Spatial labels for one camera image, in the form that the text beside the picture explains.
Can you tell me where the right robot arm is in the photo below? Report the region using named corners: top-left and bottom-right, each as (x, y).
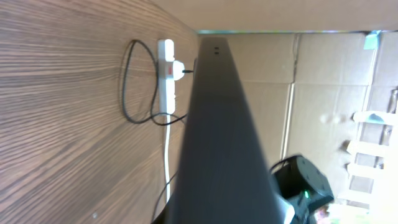
top-left (269, 154), bottom-right (335, 223)

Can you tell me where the brown cardboard backdrop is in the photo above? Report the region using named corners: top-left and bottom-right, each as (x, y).
top-left (158, 0), bottom-right (397, 208)

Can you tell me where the black USB charging cable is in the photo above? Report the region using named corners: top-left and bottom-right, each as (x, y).
top-left (121, 39), bottom-right (195, 224)

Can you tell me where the white charger plug adapter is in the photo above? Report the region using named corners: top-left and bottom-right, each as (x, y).
top-left (165, 60), bottom-right (185, 81)

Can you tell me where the white power strip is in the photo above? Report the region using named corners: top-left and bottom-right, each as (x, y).
top-left (157, 39), bottom-right (175, 114)

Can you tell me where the blue Galaxy smartphone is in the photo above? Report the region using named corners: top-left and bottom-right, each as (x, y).
top-left (165, 37), bottom-right (283, 223)

